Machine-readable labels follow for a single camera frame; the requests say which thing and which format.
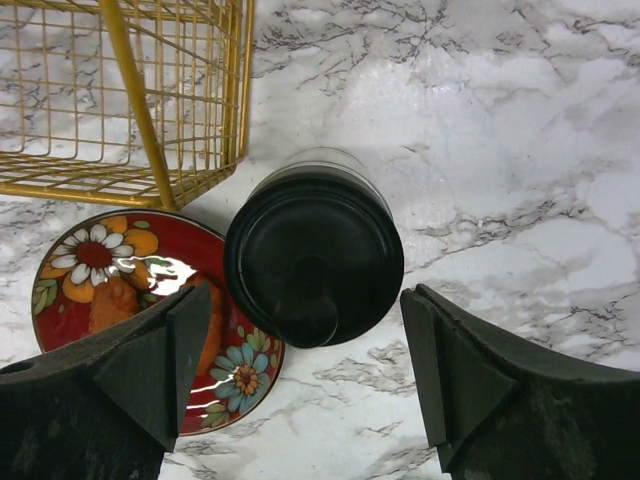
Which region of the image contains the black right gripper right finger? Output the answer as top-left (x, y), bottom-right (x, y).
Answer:
top-left (400, 285), bottom-right (639, 479)

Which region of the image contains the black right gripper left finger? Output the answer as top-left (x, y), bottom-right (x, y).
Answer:
top-left (1, 284), bottom-right (212, 479)

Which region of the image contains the left orange croquette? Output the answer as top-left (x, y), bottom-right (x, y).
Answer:
top-left (89, 276), bottom-right (140, 333)

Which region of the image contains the orange croquette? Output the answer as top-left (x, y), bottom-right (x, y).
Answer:
top-left (89, 276), bottom-right (140, 333)
top-left (191, 273), bottom-right (225, 376)

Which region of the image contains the right orange croquette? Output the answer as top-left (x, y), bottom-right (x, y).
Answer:
top-left (191, 273), bottom-right (225, 376)

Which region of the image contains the red floral plate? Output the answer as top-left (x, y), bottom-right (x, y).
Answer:
top-left (31, 209), bottom-right (284, 435)

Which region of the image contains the black-lid glass jar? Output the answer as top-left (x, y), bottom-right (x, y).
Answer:
top-left (224, 147), bottom-right (404, 349)

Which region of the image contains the gold wire rack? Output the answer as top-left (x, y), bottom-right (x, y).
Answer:
top-left (1, 1), bottom-right (255, 210)

